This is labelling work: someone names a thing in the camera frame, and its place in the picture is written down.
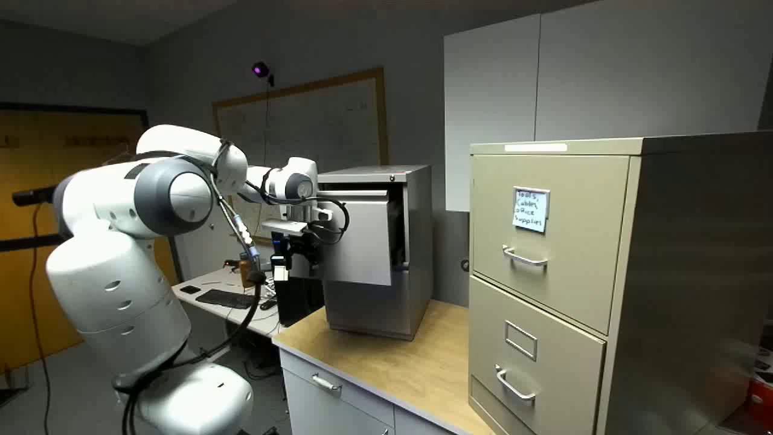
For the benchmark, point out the white wall cabinet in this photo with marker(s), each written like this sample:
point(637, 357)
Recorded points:
point(611, 73)

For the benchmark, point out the metal label holder frame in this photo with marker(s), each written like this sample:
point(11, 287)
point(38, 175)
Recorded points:
point(520, 339)

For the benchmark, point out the yellow door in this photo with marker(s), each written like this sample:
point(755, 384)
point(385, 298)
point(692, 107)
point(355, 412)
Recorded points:
point(32, 281)

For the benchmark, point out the white paper label card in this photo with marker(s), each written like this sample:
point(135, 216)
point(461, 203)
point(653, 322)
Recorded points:
point(529, 209)

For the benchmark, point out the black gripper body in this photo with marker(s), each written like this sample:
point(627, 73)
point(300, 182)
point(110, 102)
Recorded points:
point(298, 247)

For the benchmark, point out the black keyboard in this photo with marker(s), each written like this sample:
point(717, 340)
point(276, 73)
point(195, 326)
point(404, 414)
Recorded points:
point(226, 298)

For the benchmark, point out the white desk drawer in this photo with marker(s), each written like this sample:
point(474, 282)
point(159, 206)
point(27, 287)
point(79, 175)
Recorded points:
point(322, 401)

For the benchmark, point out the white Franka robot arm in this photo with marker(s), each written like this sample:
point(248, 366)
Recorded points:
point(120, 298)

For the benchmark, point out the grey cabinet drawer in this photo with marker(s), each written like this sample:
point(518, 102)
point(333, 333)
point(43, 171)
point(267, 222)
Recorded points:
point(363, 241)

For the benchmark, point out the beige drawer with paper label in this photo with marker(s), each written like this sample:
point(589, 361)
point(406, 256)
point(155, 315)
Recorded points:
point(563, 256)

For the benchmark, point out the beige filing cabinet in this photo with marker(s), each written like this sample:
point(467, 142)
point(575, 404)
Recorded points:
point(692, 281)

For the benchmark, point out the grey metal cabinet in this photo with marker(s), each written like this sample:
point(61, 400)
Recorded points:
point(416, 250)

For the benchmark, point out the whiteboard with wooden frame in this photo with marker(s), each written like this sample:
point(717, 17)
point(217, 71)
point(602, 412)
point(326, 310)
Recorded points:
point(338, 122)

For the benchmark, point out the white side table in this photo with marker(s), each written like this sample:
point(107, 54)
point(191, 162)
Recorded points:
point(217, 285)

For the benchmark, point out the beige drawer with empty label holder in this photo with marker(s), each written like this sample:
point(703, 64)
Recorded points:
point(555, 378)

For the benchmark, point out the small camera with purple light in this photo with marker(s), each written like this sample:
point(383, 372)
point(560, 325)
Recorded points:
point(261, 71)

